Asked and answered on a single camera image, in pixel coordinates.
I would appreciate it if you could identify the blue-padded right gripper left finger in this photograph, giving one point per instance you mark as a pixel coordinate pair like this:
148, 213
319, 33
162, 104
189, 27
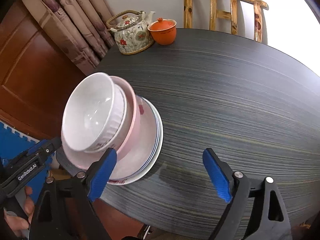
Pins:
96, 177

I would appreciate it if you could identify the floral ceramic teapot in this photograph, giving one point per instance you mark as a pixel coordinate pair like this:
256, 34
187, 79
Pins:
131, 32

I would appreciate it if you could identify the orange lidded cup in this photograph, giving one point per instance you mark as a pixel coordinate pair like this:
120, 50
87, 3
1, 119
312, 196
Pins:
163, 31

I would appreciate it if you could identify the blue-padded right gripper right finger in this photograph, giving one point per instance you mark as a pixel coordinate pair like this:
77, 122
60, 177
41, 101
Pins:
229, 184

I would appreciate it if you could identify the brown wooden cabinet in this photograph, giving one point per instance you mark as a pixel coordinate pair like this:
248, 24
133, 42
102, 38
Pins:
37, 78

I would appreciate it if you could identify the beige patterned curtain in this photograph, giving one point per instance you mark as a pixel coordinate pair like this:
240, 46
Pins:
77, 27

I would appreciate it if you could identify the wooden chair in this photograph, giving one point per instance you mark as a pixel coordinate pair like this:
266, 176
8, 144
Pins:
232, 16

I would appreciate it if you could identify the pink bowl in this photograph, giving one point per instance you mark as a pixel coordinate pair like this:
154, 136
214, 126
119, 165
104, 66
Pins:
125, 138

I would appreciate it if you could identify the white ribbed bowl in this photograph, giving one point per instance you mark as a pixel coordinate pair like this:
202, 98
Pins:
118, 124

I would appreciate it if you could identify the white plate pink roses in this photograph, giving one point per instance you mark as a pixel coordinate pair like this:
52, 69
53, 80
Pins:
151, 152

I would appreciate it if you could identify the large white floral plate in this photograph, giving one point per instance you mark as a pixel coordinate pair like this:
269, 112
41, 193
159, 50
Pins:
150, 162

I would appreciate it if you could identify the white bowl blue cartoon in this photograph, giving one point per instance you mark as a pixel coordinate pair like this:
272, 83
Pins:
93, 113

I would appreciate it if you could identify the white plate rose rim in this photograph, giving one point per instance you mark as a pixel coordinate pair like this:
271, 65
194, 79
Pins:
143, 148

